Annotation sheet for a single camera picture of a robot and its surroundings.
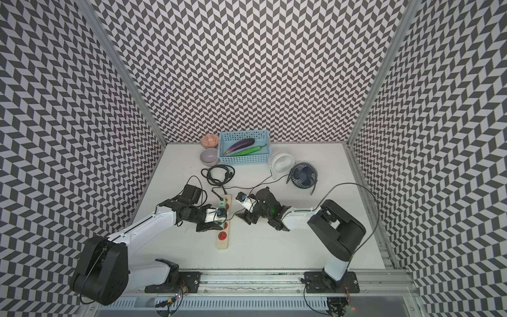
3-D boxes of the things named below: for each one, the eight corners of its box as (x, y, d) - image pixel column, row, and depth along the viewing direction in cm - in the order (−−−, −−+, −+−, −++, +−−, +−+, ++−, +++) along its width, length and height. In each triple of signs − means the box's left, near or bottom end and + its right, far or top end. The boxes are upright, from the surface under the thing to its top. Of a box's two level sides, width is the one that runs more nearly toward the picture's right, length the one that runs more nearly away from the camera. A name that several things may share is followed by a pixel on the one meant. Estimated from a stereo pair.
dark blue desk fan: (286, 183, 101) (289, 170, 92) (293, 171, 106) (296, 157, 98) (311, 194, 97) (316, 182, 88) (317, 181, 102) (322, 168, 93)
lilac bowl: (199, 168, 107) (197, 162, 103) (203, 154, 114) (201, 148, 110) (218, 168, 107) (216, 162, 103) (220, 154, 114) (219, 148, 110)
